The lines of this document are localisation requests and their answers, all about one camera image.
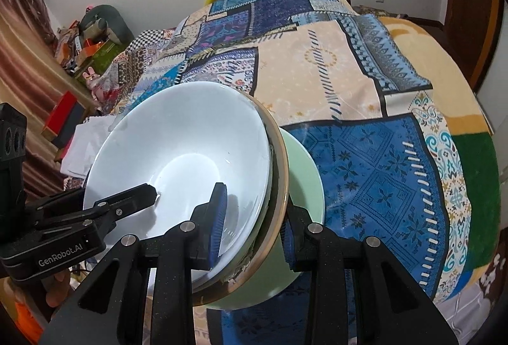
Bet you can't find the brown striped curtain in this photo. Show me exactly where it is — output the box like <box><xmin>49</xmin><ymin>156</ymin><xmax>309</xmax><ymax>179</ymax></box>
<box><xmin>0</xmin><ymin>0</ymin><xmax>100</xmax><ymax>203</ymax></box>

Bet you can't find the pink bowl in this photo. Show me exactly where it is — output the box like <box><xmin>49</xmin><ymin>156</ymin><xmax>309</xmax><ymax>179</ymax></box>
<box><xmin>190</xmin><ymin>89</ymin><xmax>291</xmax><ymax>308</ymax></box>

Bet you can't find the person's left hand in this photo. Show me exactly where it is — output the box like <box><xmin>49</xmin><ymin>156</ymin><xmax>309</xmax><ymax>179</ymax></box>
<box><xmin>44</xmin><ymin>269</ymin><xmax>75</xmax><ymax>310</ymax></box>

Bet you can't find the white bowl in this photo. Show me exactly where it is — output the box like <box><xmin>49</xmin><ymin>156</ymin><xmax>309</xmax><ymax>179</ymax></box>
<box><xmin>83</xmin><ymin>82</ymin><xmax>274</xmax><ymax>282</ymax></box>

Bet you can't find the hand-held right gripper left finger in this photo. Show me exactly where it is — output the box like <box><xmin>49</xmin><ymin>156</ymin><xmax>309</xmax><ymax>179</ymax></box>
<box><xmin>42</xmin><ymin>181</ymin><xmax>228</xmax><ymax>345</ymax></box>

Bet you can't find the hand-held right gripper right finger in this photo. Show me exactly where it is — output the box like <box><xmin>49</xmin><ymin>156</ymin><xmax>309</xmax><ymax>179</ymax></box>
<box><xmin>280</xmin><ymin>205</ymin><xmax>464</xmax><ymax>345</ymax></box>

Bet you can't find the green bowl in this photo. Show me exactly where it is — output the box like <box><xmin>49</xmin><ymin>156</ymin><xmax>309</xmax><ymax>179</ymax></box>
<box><xmin>206</xmin><ymin>128</ymin><xmax>326</xmax><ymax>310</ymax></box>

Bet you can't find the white lilac printed cloth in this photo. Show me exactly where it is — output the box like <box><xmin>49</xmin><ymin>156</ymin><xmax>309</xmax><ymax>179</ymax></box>
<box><xmin>434</xmin><ymin>261</ymin><xmax>501</xmax><ymax>332</ymax></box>

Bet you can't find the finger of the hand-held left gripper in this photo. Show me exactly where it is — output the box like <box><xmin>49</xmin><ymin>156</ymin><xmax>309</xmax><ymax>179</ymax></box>
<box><xmin>24</xmin><ymin>189</ymin><xmax>88</xmax><ymax>222</ymax></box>
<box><xmin>36</xmin><ymin>183</ymin><xmax>158</xmax><ymax>235</ymax></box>

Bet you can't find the red box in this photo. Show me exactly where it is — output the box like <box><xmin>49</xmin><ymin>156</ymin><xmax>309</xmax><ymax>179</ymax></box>
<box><xmin>42</xmin><ymin>91</ymin><xmax>86</xmax><ymax>139</ymax></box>

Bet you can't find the blue patchwork blanket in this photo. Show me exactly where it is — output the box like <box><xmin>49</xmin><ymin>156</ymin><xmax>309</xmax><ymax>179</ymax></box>
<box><xmin>131</xmin><ymin>0</ymin><xmax>473</xmax><ymax>345</ymax></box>

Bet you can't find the pink bunny toy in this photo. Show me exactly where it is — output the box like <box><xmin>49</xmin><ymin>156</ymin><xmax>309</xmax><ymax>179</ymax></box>
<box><xmin>84</xmin><ymin>67</ymin><xmax>100</xmax><ymax>89</ymax></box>

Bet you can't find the dark backpack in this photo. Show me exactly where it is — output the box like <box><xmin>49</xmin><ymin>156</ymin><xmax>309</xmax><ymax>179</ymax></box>
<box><xmin>351</xmin><ymin>3</ymin><xmax>409</xmax><ymax>18</ymax></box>

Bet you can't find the brown checkered patchwork cloth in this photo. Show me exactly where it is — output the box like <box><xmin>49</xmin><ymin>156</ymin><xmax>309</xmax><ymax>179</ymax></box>
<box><xmin>95</xmin><ymin>27</ymin><xmax>187</xmax><ymax>99</ymax></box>

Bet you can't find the pile of colourful clutter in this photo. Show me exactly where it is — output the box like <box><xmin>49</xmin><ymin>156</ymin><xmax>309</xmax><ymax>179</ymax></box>
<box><xmin>53</xmin><ymin>21</ymin><xmax>100</xmax><ymax>68</ymax></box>

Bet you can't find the person's orange clothing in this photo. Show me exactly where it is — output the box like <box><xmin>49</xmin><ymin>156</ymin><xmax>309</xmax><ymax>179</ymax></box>
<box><xmin>12</xmin><ymin>287</ymin><xmax>45</xmax><ymax>342</ymax></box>

